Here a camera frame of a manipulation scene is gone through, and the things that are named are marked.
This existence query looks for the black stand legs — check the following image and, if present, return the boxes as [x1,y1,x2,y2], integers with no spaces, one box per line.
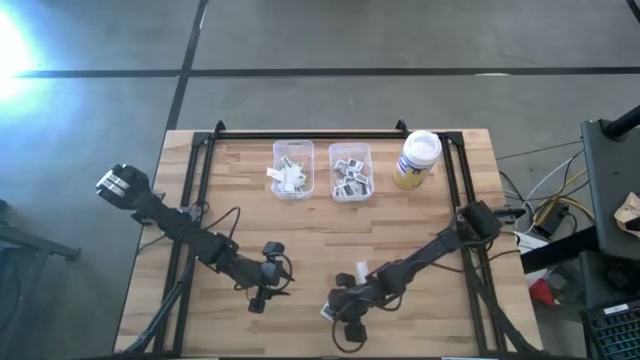
[0,198,82,264]

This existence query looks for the black pole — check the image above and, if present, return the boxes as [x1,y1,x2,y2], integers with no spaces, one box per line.
[601,103,640,142]

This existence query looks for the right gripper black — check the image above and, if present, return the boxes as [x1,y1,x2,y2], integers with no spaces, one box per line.
[327,271,397,325]

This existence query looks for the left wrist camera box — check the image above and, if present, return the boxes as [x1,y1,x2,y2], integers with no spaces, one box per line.
[261,240,287,259]

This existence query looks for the brown paper bag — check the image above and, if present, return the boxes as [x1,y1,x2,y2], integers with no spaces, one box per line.
[613,192,640,239]

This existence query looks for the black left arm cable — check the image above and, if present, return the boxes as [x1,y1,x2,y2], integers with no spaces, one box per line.
[202,205,296,301]

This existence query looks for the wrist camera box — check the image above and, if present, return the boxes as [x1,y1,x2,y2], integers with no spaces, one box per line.
[343,322,369,345]
[261,240,287,259]

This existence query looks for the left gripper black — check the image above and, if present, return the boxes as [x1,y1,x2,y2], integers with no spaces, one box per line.
[227,252,296,315]

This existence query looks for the red object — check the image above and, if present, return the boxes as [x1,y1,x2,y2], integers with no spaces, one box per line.
[528,277,556,307]

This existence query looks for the Lysol wipes canister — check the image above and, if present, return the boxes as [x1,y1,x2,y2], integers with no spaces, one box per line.
[391,129,444,190]

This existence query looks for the clear plastic bin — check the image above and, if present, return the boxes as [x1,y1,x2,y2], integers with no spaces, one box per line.
[270,139,316,201]
[328,142,375,205]

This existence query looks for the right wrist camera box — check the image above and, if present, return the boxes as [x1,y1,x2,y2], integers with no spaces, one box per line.
[343,322,369,345]

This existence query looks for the black keyboard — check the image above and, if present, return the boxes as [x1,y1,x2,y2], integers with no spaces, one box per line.
[579,298,640,360]

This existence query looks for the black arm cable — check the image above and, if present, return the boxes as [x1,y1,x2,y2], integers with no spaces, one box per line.
[331,314,372,355]
[202,205,296,301]

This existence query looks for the dark grey side table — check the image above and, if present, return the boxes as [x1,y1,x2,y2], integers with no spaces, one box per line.
[579,118,640,262]

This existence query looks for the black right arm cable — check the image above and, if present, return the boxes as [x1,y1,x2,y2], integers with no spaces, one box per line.
[331,314,372,355]

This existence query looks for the black power box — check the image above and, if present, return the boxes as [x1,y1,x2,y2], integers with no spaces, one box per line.
[532,202,571,239]

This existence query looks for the white power strip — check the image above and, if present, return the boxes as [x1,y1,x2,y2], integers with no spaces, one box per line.
[514,230,550,256]

